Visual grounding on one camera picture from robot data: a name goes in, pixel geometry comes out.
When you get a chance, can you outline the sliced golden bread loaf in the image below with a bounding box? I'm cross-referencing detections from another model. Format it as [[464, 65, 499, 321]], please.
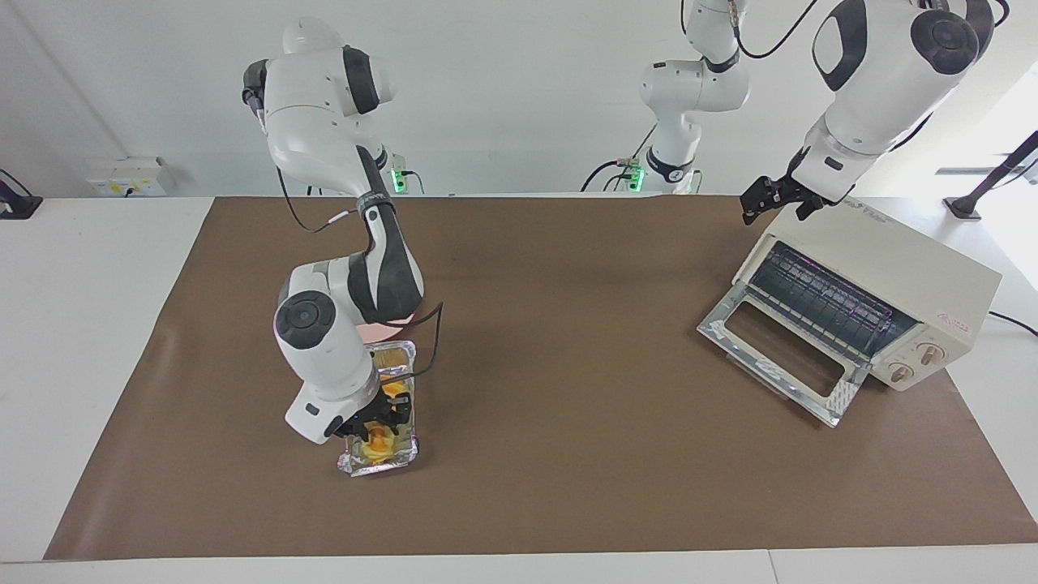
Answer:
[[361, 381, 409, 467]]

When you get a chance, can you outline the aluminium foil tray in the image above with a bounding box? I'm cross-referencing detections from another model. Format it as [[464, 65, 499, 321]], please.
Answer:
[[337, 339, 423, 478]]

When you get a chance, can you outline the cream white toaster oven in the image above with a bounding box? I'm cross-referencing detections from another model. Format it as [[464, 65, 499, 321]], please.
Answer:
[[732, 197, 1004, 393]]

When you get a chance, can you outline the glass oven door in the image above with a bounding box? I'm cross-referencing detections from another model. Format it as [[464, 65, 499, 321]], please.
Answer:
[[697, 296, 869, 429]]

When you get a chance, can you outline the pink round plate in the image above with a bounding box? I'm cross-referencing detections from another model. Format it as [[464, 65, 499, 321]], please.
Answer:
[[355, 315, 424, 343]]

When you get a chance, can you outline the brown table mat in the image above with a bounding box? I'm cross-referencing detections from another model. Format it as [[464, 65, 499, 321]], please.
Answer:
[[43, 195, 1038, 560]]

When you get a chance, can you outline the black table clamp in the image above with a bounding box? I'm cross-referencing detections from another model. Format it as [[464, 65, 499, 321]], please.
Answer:
[[0, 168, 44, 221]]

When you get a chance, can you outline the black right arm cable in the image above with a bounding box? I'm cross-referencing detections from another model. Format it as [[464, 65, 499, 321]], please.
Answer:
[[274, 165, 445, 384]]

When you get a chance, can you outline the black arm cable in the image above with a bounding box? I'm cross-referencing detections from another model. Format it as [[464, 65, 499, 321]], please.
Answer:
[[274, 165, 445, 384], [680, 0, 821, 61]]

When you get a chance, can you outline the wire oven rack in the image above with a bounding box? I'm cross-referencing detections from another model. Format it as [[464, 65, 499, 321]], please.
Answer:
[[748, 242, 919, 359]]

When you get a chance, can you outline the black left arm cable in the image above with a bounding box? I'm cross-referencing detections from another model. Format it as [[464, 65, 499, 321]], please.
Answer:
[[680, 0, 821, 61]]

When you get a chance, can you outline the black base cable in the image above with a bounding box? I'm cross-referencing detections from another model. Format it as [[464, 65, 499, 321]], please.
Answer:
[[579, 124, 659, 194]]

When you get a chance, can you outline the black camera stand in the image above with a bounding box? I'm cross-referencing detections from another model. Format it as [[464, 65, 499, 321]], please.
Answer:
[[943, 130, 1038, 221]]

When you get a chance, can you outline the black oven power cable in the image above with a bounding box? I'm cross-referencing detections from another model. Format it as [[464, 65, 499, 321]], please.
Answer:
[[988, 311, 1038, 338]]

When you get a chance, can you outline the white wall power outlet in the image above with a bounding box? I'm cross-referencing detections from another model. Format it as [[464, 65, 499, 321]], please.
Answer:
[[85, 157, 168, 198]]

